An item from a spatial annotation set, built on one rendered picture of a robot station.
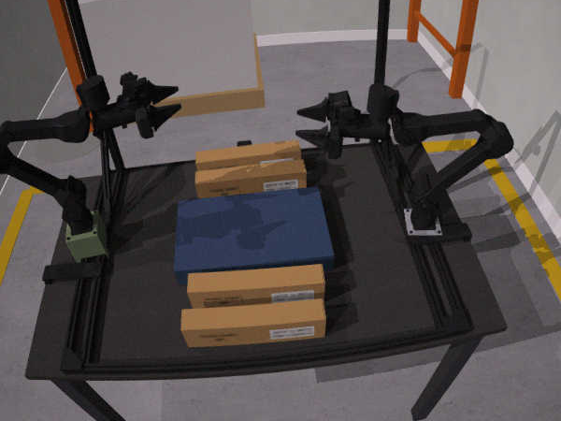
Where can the brown cardboard carton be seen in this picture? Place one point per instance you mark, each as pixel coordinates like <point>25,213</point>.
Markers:
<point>251,324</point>
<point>255,286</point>
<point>251,179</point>
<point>248,155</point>

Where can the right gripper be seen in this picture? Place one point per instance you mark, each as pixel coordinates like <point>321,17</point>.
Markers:
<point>155,116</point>

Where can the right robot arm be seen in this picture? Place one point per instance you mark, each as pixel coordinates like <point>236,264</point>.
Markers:
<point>68,127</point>

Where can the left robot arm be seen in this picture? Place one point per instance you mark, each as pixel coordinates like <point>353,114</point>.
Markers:
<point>413,128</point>

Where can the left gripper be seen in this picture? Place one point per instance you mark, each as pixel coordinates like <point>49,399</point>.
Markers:
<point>317,137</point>

